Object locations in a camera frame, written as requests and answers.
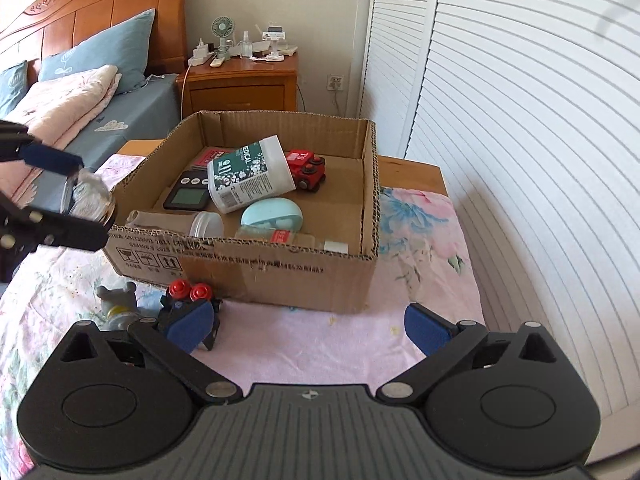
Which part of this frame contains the blue embroidered pillow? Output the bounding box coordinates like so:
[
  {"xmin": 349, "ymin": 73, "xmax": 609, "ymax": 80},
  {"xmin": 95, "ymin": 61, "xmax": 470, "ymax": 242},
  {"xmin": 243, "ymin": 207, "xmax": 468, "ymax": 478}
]
[
  {"xmin": 37, "ymin": 8, "xmax": 156, "ymax": 95},
  {"xmin": 0, "ymin": 60, "xmax": 28, "ymax": 116}
]

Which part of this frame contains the red booklet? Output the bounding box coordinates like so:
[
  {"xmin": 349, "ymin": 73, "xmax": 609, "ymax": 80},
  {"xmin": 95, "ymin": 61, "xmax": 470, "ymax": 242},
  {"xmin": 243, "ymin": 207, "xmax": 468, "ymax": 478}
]
[{"xmin": 201, "ymin": 146, "xmax": 236, "ymax": 166}]

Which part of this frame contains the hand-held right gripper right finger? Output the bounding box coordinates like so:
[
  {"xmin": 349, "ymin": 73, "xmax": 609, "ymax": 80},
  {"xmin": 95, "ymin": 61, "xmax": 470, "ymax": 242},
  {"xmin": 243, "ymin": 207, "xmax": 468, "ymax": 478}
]
[{"xmin": 375, "ymin": 302, "xmax": 573, "ymax": 406}]

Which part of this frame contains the teal oval case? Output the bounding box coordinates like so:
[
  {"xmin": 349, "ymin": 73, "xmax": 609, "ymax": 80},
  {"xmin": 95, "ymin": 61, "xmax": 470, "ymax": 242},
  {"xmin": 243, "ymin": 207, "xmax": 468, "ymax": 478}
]
[{"xmin": 241, "ymin": 197, "xmax": 304, "ymax": 233}]

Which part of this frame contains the clear plastic bottle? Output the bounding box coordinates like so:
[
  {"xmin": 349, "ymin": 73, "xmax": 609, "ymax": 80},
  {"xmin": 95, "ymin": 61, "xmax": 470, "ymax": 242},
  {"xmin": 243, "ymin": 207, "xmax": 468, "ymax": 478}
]
[{"xmin": 125, "ymin": 210, "xmax": 225, "ymax": 238}]

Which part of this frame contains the white louvered closet door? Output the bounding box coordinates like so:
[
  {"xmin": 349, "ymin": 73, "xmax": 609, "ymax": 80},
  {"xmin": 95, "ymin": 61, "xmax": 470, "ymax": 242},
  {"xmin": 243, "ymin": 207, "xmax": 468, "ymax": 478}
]
[
  {"xmin": 400, "ymin": 0, "xmax": 640, "ymax": 461},
  {"xmin": 360, "ymin": 0, "xmax": 441, "ymax": 158}
]

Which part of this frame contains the black digital scale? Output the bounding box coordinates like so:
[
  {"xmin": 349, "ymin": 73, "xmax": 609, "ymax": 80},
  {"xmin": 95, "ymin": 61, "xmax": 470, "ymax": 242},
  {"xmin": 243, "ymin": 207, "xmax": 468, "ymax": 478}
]
[{"xmin": 163, "ymin": 169, "xmax": 211, "ymax": 211}]

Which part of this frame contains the white jar with green label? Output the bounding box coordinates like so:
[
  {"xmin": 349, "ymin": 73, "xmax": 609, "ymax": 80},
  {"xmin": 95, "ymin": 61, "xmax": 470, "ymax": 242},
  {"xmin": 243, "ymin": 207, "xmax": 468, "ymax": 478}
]
[{"xmin": 206, "ymin": 135, "xmax": 297, "ymax": 215}]

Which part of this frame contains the bed with blue sheet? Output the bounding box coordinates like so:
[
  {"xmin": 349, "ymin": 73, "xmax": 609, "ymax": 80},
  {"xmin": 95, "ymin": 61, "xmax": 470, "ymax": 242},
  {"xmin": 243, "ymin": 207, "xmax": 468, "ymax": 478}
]
[{"xmin": 0, "ymin": 72, "xmax": 181, "ymax": 201}]

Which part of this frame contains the pink floral quilt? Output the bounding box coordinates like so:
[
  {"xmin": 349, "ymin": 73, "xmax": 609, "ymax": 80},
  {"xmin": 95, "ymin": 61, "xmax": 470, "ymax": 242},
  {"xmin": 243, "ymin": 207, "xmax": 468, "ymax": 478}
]
[{"xmin": 10, "ymin": 64, "xmax": 123, "ymax": 206}]

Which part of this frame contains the brown cardboard box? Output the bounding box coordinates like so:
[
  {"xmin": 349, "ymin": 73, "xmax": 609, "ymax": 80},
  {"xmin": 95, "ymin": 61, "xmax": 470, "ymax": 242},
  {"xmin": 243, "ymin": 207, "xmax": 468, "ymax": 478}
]
[{"xmin": 102, "ymin": 110, "xmax": 382, "ymax": 315}]

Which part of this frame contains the clear bottle of yellow capsules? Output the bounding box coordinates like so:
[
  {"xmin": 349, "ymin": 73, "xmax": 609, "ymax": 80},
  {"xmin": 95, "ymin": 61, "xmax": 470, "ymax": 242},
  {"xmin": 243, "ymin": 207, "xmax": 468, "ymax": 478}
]
[{"xmin": 234, "ymin": 226, "xmax": 349, "ymax": 256}]

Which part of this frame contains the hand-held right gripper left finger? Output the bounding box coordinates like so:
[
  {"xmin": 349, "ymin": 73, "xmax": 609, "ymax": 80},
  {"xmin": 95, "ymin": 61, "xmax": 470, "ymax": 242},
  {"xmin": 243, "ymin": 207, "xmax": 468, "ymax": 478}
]
[{"xmin": 47, "ymin": 300, "xmax": 244, "ymax": 406}]

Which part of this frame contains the red toy train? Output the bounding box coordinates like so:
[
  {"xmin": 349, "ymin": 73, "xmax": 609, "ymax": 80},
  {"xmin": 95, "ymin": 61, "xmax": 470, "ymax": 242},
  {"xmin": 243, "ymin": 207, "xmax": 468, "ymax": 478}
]
[{"xmin": 285, "ymin": 148, "xmax": 327, "ymax": 194}]

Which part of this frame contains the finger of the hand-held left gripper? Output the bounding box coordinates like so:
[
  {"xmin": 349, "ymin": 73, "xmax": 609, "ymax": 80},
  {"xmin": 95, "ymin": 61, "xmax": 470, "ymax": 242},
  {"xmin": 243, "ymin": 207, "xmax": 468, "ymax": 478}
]
[
  {"xmin": 0, "ymin": 120, "xmax": 85, "ymax": 175},
  {"xmin": 0, "ymin": 195, "xmax": 108, "ymax": 251}
]

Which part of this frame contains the grey toy animal figure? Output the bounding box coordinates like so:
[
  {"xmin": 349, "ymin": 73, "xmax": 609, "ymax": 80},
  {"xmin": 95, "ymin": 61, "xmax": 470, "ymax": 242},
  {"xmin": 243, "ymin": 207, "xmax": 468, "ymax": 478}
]
[{"xmin": 96, "ymin": 282, "xmax": 143, "ymax": 332}]

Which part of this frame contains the wooden nightstand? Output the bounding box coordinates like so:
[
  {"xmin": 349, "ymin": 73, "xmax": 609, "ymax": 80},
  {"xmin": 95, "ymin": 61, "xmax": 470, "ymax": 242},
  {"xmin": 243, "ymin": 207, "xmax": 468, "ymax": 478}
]
[{"xmin": 181, "ymin": 50, "xmax": 300, "ymax": 121}]

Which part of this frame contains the white charger cable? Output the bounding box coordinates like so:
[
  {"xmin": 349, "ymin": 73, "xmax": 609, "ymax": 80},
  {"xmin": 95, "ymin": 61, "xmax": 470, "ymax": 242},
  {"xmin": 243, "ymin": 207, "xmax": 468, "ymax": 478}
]
[{"xmin": 179, "ymin": 65, "xmax": 193, "ymax": 117}]

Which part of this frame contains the white phone stand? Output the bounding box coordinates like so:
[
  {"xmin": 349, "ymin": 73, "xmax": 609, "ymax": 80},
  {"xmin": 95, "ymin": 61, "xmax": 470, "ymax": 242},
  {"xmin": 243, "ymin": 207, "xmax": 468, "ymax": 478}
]
[{"xmin": 255, "ymin": 22, "xmax": 298, "ymax": 61}]

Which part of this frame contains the wooden headboard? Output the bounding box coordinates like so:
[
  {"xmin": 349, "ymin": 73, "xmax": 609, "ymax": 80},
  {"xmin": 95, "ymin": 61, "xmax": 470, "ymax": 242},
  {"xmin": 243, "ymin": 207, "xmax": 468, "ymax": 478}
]
[{"xmin": 0, "ymin": 0, "xmax": 193, "ymax": 81}]

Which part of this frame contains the shiny clear plastic packet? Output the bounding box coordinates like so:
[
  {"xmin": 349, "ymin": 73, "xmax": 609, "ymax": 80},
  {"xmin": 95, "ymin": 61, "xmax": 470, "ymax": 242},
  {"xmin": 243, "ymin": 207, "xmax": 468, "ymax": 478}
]
[{"xmin": 60, "ymin": 167, "xmax": 118, "ymax": 226}]

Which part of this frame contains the white power strip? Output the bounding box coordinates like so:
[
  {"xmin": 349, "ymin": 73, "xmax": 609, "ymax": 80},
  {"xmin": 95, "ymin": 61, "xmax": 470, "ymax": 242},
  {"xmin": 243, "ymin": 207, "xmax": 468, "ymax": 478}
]
[{"xmin": 189, "ymin": 37, "xmax": 216, "ymax": 67}]

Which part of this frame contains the small green desk fan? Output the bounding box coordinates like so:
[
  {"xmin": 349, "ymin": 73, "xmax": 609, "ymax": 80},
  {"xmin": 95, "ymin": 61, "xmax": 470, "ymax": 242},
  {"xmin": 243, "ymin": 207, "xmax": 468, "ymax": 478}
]
[{"xmin": 211, "ymin": 16, "xmax": 235, "ymax": 58}]

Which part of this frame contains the dark blue toy car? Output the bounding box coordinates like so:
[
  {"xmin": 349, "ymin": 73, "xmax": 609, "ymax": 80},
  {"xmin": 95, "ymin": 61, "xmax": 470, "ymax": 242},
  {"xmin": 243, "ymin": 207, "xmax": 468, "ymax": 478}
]
[{"xmin": 159, "ymin": 279, "xmax": 223, "ymax": 351}]

